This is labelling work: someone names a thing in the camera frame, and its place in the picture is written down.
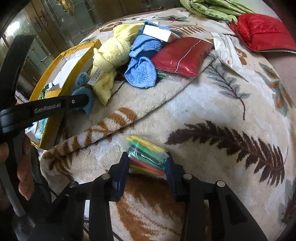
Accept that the red cloth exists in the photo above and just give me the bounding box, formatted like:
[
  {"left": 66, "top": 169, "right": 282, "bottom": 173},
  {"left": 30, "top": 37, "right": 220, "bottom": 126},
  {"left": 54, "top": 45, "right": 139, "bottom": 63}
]
[{"left": 151, "top": 37, "right": 213, "bottom": 77}]

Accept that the green quilt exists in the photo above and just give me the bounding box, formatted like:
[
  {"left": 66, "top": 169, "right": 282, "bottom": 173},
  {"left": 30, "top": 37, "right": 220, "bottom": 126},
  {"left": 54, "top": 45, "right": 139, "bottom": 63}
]
[{"left": 180, "top": 0, "right": 255, "bottom": 22}]

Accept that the yellow towel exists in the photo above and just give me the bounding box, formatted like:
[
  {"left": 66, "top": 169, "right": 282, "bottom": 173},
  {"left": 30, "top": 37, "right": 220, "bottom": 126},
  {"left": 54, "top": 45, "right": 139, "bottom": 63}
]
[{"left": 90, "top": 23, "right": 145, "bottom": 106}]

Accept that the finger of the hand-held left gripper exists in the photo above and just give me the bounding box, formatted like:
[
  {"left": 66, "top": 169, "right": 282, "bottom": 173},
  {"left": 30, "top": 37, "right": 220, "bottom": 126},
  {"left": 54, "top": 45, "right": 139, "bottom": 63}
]
[{"left": 62, "top": 94, "right": 91, "bottom": 111}]

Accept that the blue terry towel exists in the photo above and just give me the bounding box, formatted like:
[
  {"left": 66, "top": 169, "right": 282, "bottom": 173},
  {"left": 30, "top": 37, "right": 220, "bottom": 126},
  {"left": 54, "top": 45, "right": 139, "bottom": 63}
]
[{"left": 124, "top": 34, "right": 163, "bottom": 89}]

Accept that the yellow-trimmed storage bag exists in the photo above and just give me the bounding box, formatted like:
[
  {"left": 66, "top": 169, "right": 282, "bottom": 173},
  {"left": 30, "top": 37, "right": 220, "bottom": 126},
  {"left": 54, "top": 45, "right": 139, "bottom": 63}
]
[{"left": 25, "top": 39, "right": 102, "bottom": 150}]

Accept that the white box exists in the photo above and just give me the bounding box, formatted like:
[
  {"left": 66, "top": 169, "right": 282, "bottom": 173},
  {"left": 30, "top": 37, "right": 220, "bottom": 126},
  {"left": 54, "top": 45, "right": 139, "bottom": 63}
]
[{"left": 142, "top": 24, "right": 177, "bottom": 42}]

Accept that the multicoloured cloth packet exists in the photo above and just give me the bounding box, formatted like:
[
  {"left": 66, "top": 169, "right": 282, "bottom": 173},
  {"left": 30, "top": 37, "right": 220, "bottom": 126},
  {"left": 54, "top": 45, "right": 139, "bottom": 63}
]
[{"left": 126, "top": 135, "right": 167, "bottom": 175}]

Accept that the leaf-printed blanket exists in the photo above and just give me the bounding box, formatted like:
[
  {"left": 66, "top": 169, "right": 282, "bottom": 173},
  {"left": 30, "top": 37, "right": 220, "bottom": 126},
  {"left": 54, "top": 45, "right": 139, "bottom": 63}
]
[{"left": 38, "top": 7, "right": 296, "bottom": 241}]

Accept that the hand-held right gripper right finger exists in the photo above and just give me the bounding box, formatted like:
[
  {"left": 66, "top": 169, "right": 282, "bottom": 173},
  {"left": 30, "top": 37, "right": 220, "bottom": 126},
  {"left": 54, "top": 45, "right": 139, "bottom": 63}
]
[{"left": 165, "top": 152, "right": 269, "bottom": 241}]

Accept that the person's left hand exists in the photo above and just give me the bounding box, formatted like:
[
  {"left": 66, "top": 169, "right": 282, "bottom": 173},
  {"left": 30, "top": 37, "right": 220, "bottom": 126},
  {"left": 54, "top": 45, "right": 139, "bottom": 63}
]
[{"left": 0, "top": 137, "right": 35, "bottom": 201}]

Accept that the white plastic packet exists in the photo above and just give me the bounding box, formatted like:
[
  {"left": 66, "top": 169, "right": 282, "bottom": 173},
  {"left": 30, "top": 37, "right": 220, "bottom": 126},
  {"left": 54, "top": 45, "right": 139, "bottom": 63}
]
[{"left": 211, "top": 32, "right": 246, "bottom": 70}]

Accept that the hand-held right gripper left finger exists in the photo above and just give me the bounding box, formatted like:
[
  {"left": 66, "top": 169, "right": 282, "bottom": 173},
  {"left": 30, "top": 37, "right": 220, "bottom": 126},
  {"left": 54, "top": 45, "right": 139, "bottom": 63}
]
[{"left": 28, "top": 152, "right": 130, "bottom": 241}]

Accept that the small blue cloth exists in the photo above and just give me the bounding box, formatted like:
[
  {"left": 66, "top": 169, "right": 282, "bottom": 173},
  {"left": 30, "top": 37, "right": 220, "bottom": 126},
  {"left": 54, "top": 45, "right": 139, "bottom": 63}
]
[{"left": 72, "top": 72, "right": 94, "bottom": 116}]

